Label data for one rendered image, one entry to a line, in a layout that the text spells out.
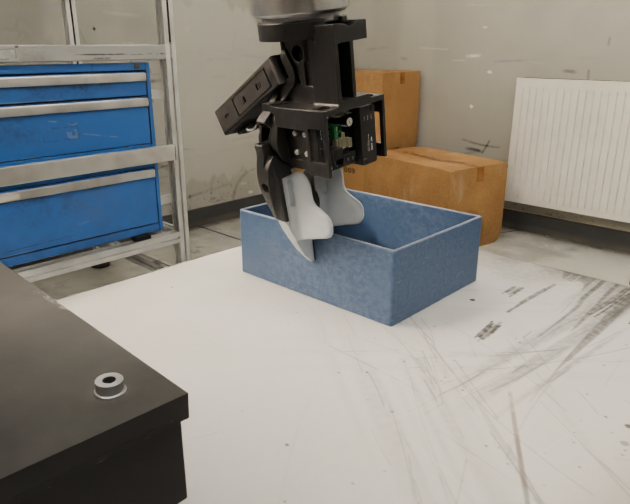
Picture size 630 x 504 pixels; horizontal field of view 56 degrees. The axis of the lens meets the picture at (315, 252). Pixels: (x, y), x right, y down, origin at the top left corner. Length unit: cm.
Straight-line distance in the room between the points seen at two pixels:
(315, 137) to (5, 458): 33
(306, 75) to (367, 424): 27
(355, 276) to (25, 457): 36
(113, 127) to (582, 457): 179
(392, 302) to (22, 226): 154
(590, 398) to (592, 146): 262
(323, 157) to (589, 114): 262
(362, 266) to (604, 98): 256
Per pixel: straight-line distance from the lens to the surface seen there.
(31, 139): 192
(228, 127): 57
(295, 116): 48
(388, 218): 68
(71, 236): 201
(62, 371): 28
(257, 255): 63
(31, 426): 25
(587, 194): 310
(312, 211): 51
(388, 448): 39
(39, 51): 190
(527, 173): 319
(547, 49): 325
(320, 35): 47
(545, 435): 42
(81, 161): 194
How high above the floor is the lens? 93
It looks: 19 degrees down
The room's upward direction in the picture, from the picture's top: straight up
